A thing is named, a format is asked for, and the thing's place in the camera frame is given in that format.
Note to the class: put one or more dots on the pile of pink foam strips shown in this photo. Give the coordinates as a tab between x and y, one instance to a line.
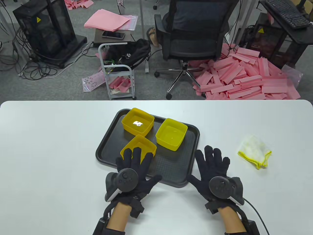
244	78

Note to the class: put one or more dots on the black mesh computer cabinet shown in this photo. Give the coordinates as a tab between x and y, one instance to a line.
269	41
49	24

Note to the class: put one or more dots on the amber yellow plastic food container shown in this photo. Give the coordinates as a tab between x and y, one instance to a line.
140	143
144	122

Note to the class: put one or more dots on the black keyboard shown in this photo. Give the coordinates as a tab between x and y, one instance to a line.
286	12

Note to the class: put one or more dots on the stack of pink sheets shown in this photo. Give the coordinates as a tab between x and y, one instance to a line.
105	20

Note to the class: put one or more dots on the person's left forearm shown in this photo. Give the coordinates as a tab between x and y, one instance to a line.
119	217

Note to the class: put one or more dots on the black sandal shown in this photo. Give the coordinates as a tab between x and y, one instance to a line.
149	31

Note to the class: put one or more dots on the lemon yellow plastic food container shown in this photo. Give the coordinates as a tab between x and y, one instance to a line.
171	133

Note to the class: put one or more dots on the black smartphone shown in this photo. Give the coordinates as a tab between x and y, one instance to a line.
113	35

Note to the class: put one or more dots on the person's right forearm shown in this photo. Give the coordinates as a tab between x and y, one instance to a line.
231	220

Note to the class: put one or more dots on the clear flat plastic bag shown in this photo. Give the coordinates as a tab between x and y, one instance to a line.
133	23

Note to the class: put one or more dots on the person's left hand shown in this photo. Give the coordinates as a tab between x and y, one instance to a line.
139	161

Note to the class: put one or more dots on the white yellow-edged dish cloth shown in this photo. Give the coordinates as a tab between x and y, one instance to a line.
253	148

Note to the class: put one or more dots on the pink foam bundle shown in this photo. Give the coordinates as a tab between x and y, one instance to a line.
119	83

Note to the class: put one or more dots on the small brown side table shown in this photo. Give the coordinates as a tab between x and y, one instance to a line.
99	39

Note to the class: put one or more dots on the black handheld controller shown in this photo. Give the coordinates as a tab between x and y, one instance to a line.
220	187
126	181

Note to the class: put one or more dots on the scattered pink foam pieces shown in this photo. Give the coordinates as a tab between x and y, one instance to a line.
78	3

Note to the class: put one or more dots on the black keyboard shelf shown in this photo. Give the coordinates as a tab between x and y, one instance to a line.
303	36

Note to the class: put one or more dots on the pink patterned plastic bag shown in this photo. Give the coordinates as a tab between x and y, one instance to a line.
93	82

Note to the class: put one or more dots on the crumpled clear plastic bag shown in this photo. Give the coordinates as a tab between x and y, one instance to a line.
294	76

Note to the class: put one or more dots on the black mesh office chair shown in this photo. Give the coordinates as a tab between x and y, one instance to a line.
190	49

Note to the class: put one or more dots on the black backpack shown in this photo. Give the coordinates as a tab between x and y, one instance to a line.
132	52

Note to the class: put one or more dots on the white rolling cart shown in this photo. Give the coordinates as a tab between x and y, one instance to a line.
122	96

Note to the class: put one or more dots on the person's right hand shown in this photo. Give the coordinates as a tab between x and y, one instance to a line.
212	166

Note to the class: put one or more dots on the black plastic tray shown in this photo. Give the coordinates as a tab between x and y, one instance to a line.
166	161

